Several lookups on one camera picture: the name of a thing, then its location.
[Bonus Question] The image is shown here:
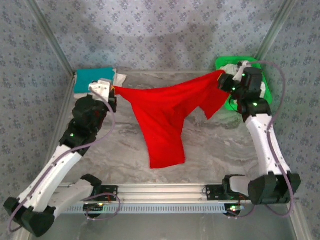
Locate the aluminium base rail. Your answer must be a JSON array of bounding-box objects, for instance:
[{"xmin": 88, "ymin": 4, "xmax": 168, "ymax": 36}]
[{"xmin": 53, "ymin": 182, "xmax": 251, "ymax": 201}]

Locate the green plastic basket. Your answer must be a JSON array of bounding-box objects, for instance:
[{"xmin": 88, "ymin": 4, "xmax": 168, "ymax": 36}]
[{"xmin": 215, "ymin": 55, "xmax": 273, "ymax": 112}]

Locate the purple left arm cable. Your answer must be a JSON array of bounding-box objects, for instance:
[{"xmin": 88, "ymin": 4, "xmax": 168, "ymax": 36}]
[{"xmin": 6, "ymin": 98, "xmax": 116, "ymax": 235}]

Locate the aluminium side rail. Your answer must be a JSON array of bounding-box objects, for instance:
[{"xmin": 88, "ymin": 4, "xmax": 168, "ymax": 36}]
[
  {"xmin": 12, "ymin": 72, "xmax": 77, "ymax": 240},
  {"xmin": 291, "ymin": 201, "xmax": 313, "ymax": 240}
]

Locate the folded white t-shirt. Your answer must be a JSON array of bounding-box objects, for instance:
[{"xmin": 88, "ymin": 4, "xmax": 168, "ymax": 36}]
[{"xmin": 73, "ymin": 68, "xmax": 128, "ymax": 100}]

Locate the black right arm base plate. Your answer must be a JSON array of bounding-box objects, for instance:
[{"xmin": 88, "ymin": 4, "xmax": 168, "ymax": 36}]
[{"xmin": 205, "ymin": 184, "xmax": 252, "ymax": 201}]

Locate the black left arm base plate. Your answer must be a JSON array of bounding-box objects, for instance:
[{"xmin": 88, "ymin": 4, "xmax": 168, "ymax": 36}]
[{"xmin": 93, "ymin": 184, "xmax": 119, "ymax": 201}]

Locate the small circuit board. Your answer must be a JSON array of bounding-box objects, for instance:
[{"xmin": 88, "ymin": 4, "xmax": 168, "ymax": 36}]
[
  {"xmin": 224, "ymin": 203, "xmax": 245, "ymax": 217},
  {"xmin": 83, "ymin": 202, "xmax": 106, "ymax": 218}
]

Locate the aluminium frame post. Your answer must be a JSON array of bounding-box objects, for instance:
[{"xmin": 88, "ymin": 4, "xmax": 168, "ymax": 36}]
[
  {"xmin": 26, "ymin": 0, "xmax": 77, "ymax": 76},
  {"xmin": 254, "ymin": 0, "xmax": 298, "ymax": 63}
]

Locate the grey slotted cable duct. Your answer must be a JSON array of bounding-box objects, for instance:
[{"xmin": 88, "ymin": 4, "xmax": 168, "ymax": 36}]
[{"xmin": 59, "ymin": 202, "xmax": 227, "ymax": 215}]

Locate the folded teal t-shirt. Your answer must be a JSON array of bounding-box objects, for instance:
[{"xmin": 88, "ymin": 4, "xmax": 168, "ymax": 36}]
[{"xmin": 74, "ymin": 66, "xmax": 116, "ymax": 95}]

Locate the red t-shirt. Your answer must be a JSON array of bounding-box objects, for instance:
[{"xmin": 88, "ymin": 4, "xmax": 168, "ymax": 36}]
[{"xmin": 113, "ymin": 69, "xmax": 232, "ymax": 170}]

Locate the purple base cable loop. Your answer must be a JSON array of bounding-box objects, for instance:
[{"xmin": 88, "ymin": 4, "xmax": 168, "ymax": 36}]
[
  {"xmin": 226, "ymin": 198, "xmax": 256, "ymax": 219},
  {"xmin": 83, "ymin": 192, "xmax": 122, "ymax": 221}
]

